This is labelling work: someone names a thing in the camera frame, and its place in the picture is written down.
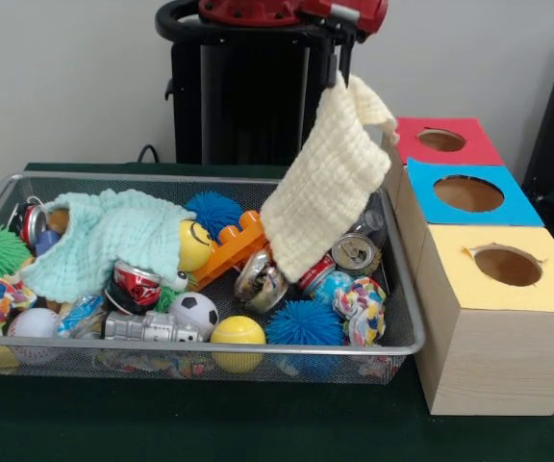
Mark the small soccer ball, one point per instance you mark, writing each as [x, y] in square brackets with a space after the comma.
[194, 313]

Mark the wooden box with three holes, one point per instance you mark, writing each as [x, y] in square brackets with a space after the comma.
[498, 356]

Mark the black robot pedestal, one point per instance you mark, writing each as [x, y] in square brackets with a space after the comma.
[239, 96]

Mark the blue spiky rubber ball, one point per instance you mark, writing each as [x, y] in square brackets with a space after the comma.
[304, 325]
[214, 214]

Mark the cream yellow waffle cloth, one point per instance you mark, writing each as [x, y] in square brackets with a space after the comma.
[325, 183]

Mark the yellow smiley ball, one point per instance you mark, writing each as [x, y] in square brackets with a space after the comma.
[195, 245]

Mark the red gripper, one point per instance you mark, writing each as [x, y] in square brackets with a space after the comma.
[354, 14]

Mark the clear mesh bin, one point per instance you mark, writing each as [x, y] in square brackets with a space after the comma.
[397, 318]

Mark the shiny crushed metal can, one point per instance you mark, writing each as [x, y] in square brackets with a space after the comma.
[260, 281]

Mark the dark green tablecloth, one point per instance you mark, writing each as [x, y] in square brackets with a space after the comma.
[162, 423]

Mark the mint green waffle cloth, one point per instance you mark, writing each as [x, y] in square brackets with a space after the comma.
[104, 241]

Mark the orange plastic toy block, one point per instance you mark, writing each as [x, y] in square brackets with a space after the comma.
[229, 252]

